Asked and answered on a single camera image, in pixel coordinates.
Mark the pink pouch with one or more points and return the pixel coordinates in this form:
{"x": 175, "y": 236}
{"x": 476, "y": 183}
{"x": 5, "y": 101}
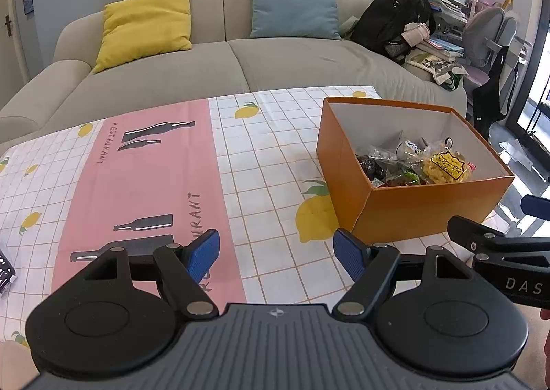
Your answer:
{"x": 416, "y": 34}

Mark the beige sofa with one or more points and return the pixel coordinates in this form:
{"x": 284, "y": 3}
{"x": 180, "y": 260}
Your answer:
{"x": 279, "y": 63}

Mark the black backpack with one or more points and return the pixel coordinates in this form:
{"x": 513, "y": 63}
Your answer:
{"x": 386, "y": 20}

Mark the dark glossy snack packet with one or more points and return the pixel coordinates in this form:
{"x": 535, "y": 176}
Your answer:
{"x": 364, "y": 165}

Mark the pink and white printed tablecloth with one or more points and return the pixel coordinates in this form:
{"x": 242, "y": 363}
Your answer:
{"x": 266, "y": 183}

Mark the person's right hand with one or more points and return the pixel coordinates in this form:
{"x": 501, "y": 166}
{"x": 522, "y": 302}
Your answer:
{"x": 545, "y": 314}

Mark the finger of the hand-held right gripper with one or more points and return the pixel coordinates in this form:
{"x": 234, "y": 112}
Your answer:
{"x": 472, "y": 231}
{"x": 537, "y": 206}

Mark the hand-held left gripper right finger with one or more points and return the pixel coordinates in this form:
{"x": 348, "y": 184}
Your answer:
{"x": 350, "y": 256}

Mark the yellow label waffle packet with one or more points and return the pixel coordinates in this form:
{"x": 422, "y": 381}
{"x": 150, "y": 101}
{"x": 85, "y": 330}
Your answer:
{"x": 447, "y": 166}

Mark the yellow cushion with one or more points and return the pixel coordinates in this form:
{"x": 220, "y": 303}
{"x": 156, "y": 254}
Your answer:
{"x": 142, "y": 29}

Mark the blue cushion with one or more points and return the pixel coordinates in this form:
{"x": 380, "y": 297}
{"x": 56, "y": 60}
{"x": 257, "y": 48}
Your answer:
{"x": 292, "y": 3}

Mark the white sachet packet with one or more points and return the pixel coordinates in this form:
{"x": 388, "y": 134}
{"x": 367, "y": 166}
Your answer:
{"x": 410, "y": 145}

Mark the stack of books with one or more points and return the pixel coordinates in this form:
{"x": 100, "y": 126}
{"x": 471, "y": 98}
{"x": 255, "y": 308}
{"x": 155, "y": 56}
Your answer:
{"x": 442, "y": 49}

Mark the orange cardboard box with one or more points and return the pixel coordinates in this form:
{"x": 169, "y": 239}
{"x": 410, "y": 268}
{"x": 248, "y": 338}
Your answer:
{"x": 408, "y": 209}

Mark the black garment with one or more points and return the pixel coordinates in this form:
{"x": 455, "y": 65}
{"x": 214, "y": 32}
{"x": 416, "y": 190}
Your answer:
{"x": 494, "y": 89}

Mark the black mesh object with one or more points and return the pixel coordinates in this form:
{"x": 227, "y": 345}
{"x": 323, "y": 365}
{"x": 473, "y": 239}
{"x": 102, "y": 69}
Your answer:
{"x": 6, "y": 272}

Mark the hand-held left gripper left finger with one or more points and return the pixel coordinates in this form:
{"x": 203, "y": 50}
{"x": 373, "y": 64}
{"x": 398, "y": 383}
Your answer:
{"x": 204, "y": 256}

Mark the printed tote bag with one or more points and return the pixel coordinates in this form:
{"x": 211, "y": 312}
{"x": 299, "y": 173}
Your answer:
{"x": 438, "y": 69}

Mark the grey desk chair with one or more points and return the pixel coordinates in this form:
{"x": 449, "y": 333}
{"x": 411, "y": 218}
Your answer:
{"x": 485, "y": 37}

